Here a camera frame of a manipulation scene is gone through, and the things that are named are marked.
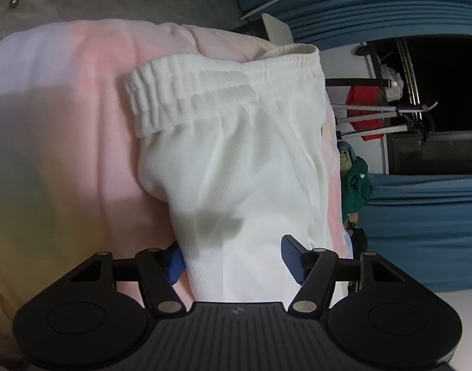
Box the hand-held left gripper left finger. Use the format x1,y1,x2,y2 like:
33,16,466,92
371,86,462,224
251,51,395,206
65,241,188,315

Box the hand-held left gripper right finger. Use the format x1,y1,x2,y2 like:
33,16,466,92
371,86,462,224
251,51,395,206
281,234,409,315

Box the white pants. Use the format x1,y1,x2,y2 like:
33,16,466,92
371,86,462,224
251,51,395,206
125,44,356,304

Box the black clothing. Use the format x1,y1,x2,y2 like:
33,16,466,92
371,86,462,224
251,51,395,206
350,226,370,256

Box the green clothing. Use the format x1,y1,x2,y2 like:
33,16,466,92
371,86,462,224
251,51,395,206
342,156,374,217

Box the beige plush toy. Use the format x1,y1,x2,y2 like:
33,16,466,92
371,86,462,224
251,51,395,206
337,141,360,171

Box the red cloth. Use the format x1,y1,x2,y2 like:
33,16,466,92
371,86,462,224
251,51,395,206
345,86,391,141

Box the pastel blanket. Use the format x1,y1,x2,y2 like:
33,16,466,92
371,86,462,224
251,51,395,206
0,19,355,371

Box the white hanging cloth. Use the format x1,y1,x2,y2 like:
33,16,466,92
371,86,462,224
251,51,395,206
380,63,405,100

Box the grey bench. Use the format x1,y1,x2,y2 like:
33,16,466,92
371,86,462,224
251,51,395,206
261,13,295,44

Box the dark window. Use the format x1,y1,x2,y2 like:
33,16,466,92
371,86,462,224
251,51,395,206
383,37,472,176

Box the garment steamer hose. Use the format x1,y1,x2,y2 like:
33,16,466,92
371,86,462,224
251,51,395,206
330,101,440,112

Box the black folding frame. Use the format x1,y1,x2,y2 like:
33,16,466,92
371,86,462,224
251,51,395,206
324,42,393,88

